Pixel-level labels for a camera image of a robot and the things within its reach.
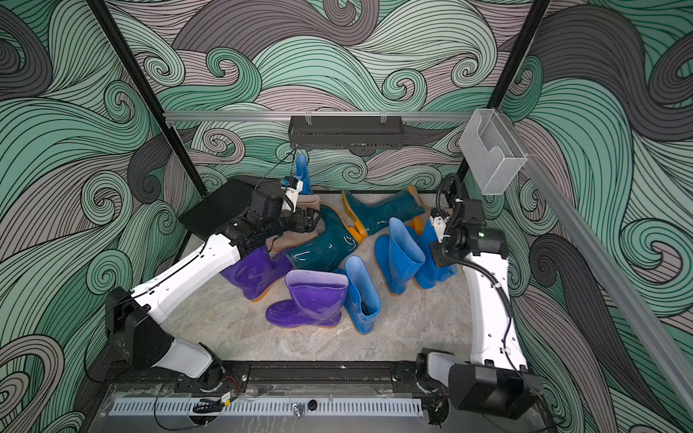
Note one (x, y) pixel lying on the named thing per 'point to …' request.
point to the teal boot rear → (366, 216)
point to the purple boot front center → (317, 300)
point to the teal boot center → (334, 243)
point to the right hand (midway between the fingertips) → (443, 250)
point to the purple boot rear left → (256, 271)
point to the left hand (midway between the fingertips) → (312, 208)
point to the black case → (230, 203)
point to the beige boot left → (292, 240)
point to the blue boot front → (363, 301)
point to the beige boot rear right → (426, 200)
